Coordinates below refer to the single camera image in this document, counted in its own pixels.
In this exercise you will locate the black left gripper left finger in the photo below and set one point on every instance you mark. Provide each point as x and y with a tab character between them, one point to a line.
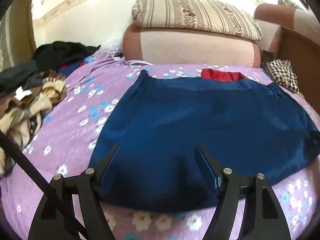
76	212

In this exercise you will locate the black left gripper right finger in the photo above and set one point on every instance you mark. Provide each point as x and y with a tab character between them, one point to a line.
263	216

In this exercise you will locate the blue work jacket red collar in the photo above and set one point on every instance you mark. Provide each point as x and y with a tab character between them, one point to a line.
245	125

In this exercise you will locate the black clothes pile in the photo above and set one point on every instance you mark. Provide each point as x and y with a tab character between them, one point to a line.
47	57

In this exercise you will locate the brown cream patterned blanket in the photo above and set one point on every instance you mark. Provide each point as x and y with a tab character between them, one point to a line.
22	112

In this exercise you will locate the purple floral bed sheet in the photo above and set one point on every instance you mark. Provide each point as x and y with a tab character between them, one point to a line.
68	136

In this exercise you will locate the black white checkered cloth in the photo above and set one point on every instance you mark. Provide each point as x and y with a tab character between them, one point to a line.
283	73

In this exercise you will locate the blue garment under pile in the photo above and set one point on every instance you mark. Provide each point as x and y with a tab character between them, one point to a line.
66	70

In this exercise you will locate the brown pink bed headboard cushion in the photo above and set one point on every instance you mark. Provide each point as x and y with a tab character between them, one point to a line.
291	34

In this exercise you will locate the pink brown bolster cushion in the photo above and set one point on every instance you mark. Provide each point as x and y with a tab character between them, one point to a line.
185	46

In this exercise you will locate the striped beige pillow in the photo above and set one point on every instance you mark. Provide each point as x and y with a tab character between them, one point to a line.
204	15

